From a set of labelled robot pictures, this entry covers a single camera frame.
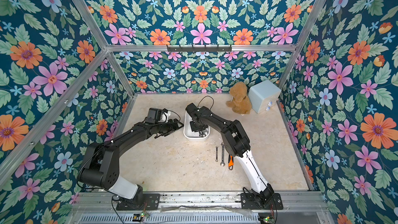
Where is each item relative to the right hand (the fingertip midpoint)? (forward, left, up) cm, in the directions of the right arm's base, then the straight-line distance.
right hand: (197, 127), depth 100 cm
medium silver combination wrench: (-11, -17, -1) cm, 20 cm away
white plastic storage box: (-6, +4, 0) cm, 7 cm away
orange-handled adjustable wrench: (-22, -21, -1) cm, 30 cm away
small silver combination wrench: (-21, -13, 0) cm, 25 cm away
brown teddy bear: (+14, -28, +9) cm, 33 cm away
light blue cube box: (+17, -42, +14) cm, 48 cm away
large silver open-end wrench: (-4, -3, 0) cm, 5 cm away
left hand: (-5, +8, +11) cm, 14 cm away
